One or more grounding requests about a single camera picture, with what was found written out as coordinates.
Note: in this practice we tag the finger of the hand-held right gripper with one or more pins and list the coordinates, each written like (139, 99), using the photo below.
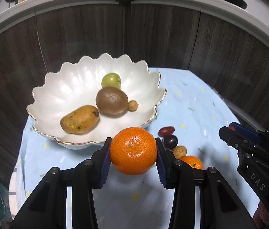
(245, 131)
(229, 137)

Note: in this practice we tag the green apple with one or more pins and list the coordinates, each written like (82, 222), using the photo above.
(111, 80)

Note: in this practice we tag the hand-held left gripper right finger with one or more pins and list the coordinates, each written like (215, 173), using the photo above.
(161, 169)

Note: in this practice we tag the light blue patterned tablecloth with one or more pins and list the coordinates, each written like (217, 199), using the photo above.
(196, 105)

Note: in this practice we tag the yellow spotted mango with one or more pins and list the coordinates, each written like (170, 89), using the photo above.
(80, 119)

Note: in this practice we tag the orange mandarin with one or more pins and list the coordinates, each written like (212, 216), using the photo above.
(133, 150)
(192, 162)

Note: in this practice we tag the red grape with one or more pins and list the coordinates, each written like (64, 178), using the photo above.
(231, 128)
(166, 131)

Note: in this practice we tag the person's right hand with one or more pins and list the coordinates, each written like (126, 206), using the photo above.
(261, 216)

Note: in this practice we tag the dark purple grape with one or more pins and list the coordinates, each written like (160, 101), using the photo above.
(170, 140)

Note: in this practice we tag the tan longan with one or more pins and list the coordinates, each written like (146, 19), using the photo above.
(133, 105)
(179, 151)

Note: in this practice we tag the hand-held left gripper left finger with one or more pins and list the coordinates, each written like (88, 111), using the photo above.
(104, 163)

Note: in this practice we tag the dark wood kitchen cabinet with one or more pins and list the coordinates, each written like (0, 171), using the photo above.
(77, 35)

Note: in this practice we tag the brown kiwi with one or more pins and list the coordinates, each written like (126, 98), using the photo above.
(111, 100)

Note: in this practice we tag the white scalloped ceramic bowl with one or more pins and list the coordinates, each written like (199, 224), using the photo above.
(60, 93)

